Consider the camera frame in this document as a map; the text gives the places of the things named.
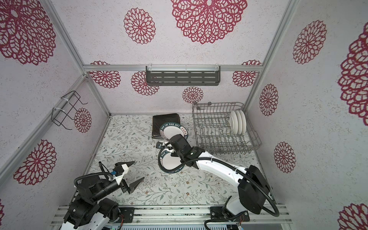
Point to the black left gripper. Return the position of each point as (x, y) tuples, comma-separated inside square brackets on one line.
[(133, 186)]

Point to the white round plate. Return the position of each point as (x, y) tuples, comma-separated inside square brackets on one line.
[(234, 122), (244, 124), (170, 129), (168, 163), (239, 119)]

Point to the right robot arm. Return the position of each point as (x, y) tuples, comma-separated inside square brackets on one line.
[(253, 189)]

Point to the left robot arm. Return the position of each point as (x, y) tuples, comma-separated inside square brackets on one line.
[(92, 209)]

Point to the floral table mat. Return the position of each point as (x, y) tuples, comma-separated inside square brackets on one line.
[(128, 138)]

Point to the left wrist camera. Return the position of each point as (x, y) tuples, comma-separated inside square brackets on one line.
[(119, 172)]

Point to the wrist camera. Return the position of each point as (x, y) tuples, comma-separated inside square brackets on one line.
[(160, 145), (119, 172)]

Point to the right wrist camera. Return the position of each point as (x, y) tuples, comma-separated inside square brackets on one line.
[(160, 145)]

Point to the grey wire dish rack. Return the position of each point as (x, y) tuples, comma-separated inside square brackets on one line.
[(212, 128)]

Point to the grey wall shelf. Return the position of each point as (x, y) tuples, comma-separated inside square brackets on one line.
[(183, 76)]

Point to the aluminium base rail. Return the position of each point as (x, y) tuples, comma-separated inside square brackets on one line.
[(192, 214)]

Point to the black wire wall holder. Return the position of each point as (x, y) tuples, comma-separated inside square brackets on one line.
[(62, 112)]

